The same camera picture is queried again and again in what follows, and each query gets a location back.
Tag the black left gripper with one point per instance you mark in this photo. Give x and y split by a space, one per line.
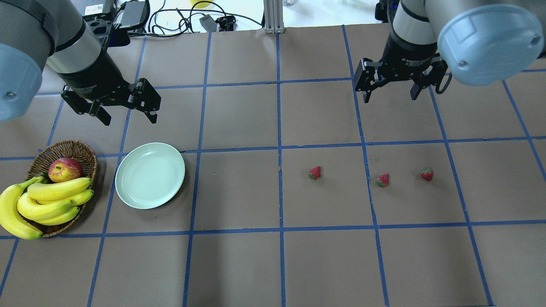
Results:
91 76

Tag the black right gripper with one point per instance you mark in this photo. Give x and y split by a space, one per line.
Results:
405 57

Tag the red strawberry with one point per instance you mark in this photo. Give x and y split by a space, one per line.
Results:
383 180
315 172
427 174

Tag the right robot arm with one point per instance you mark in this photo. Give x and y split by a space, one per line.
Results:
477 42

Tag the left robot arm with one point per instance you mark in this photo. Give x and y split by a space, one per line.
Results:
73 43

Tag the light green round plate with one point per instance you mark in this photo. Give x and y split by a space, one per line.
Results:
150 175

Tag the red apple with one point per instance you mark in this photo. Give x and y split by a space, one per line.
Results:
64 169

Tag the black power adapter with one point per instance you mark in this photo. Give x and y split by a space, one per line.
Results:
135 13

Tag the yellow banana bunch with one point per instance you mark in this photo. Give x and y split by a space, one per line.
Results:
17 203

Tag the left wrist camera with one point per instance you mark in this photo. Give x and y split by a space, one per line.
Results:
109 34

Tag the aluminium frame post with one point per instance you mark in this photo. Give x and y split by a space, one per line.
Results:
273 17

